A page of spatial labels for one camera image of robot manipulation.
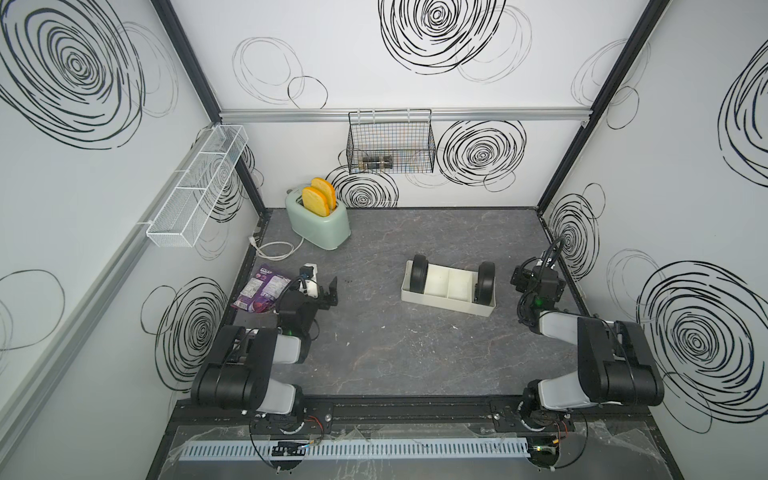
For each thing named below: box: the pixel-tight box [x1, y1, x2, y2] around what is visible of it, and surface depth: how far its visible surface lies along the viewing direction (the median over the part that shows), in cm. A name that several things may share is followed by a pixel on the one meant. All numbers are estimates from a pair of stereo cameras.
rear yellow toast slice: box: [310, 177, 337, 211], surface depth 98 cm
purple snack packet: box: [231, 263, 291, 313], surface depth 89 cm
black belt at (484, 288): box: [474, 261, 496, 306], surface depth 88 cm
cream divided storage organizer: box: [401, 260, 497, 317], surface depth 95 cm
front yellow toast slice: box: [302, 187, 331, 217], surface depth 98 cm
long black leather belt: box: [410, 254, 428, 294], surface depth 88 cm
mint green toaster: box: [285, 188, 352, 251], surface depth 103 cm
